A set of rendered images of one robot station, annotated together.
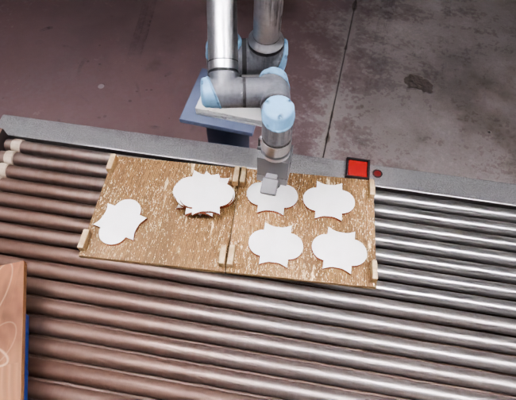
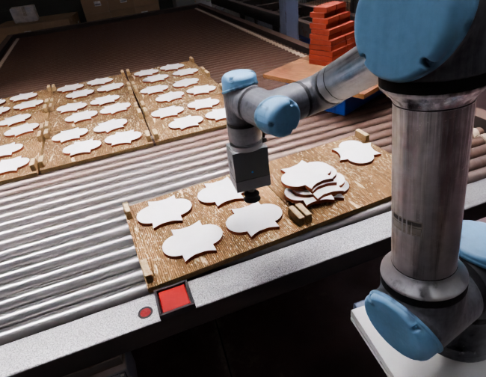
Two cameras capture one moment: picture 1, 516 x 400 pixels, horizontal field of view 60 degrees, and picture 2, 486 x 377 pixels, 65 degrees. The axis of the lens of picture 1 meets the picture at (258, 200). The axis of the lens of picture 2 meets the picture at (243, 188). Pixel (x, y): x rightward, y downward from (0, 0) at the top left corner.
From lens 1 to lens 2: 1.56 m
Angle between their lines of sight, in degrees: 86
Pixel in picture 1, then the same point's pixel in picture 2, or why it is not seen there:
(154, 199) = (353, 173)
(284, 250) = (212, 190)
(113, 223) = (357, 148)
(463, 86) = not seen: outside the picture
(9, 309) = not seen: hidden behind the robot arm
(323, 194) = (201, 240)
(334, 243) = (170, 212)
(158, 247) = (311, 156)
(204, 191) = (309, 173)
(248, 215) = (263, 199)
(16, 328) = not seen: hidden behind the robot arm
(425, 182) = (71, 336)
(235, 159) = (328, 240)
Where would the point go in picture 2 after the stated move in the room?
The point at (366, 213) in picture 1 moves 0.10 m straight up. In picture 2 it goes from (146, 251) to (136, 219)
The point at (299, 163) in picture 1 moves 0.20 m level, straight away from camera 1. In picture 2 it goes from (253, 274) to (291, 345)
